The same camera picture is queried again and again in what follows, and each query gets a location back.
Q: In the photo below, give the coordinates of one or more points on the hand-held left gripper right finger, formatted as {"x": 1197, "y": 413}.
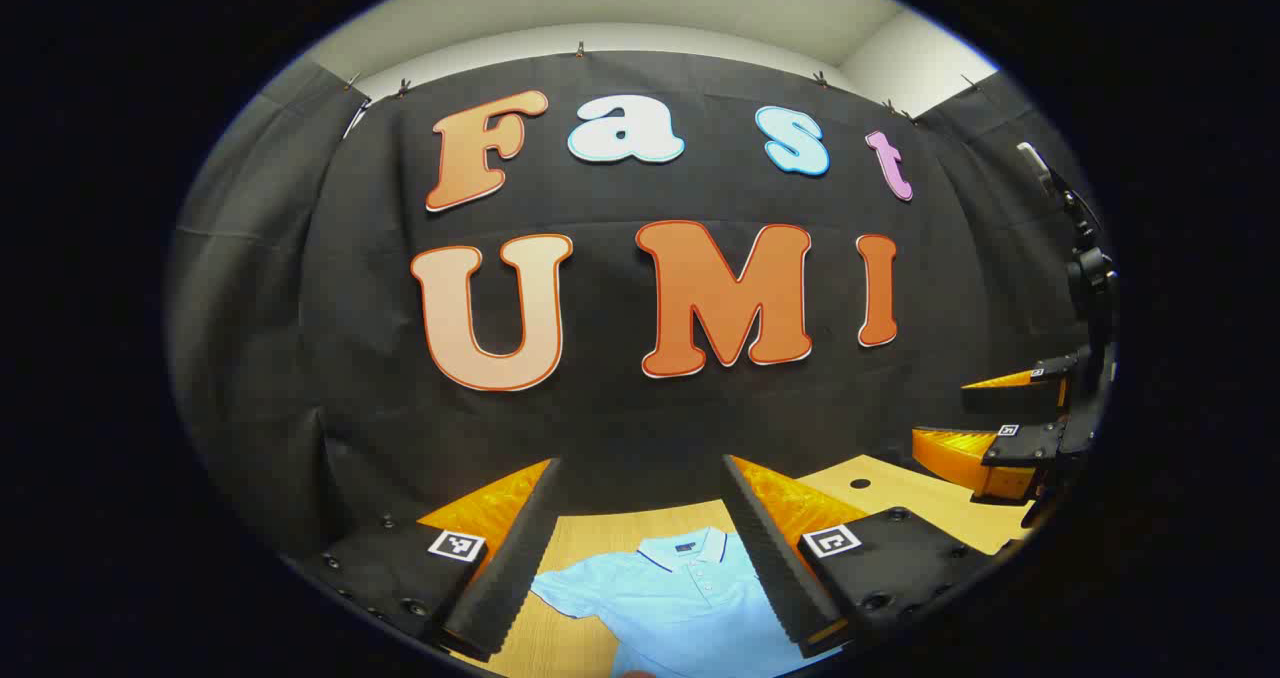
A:
{"x": 775, "y": 558}

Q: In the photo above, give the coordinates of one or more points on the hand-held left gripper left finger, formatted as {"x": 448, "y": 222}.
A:
{"x": 505, "y": 578}

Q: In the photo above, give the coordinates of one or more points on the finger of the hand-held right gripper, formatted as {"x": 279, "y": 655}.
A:
{"x": 1025, "y": 446}
{"x": 1050, "y": 376}

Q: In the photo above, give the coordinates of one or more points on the light blue T-shirt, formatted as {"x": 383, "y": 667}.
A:
{"x": 680, "y": 608}

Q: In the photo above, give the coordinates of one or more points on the black backdrop cloth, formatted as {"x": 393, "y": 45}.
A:
{"x": 620, "y": 418}

